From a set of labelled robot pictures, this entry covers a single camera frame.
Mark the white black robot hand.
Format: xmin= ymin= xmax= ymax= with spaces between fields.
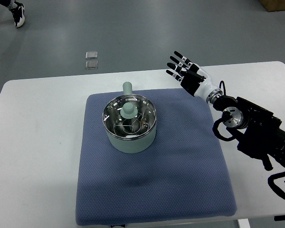
xmin=166 ymin=51 xmax=221 ymax=103

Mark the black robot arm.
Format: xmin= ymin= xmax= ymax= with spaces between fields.
xmin=166 ymin=51 xmax=285 ymax=171

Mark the glass lid with green knob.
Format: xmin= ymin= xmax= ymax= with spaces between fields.
xmin=102 ymin=94 xmax=157 ymax=140

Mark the sage green pot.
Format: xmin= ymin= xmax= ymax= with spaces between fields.
xmin=102 ymin=82 xmax=157 ymax=153

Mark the lower metal floor plate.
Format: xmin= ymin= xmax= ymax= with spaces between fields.
xmin=85 ymin=60 xmax=98 ymax=70

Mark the metal floor plate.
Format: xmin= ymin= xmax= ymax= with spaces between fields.
xmin=85 ymin=60 xmax=98 ymax=70
xmin=85 ymin=51 xmax=98 ymax=59

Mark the upper metal floor plate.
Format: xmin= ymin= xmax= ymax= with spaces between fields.
xmin=85 ymin=51 xmax=98 ymax=59

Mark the blue padded mat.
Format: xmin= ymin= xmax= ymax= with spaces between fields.
xmin=76 ymin=88 xmax=237 ymax=226

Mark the brown cardboard box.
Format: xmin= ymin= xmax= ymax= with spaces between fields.
xmin=259 ymin=0 xmax=285 ymax=12

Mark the white table leg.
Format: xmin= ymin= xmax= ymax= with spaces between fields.
xmin=237 ymin=218 xmax=251 ymax=228

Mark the black white sneaker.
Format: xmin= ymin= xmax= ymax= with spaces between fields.
xmin=10 ymin=1 xmax=25 ymax=28

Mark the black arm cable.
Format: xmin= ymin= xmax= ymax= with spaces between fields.
xmin=212 ymin=80 xmax=285 ymax=204

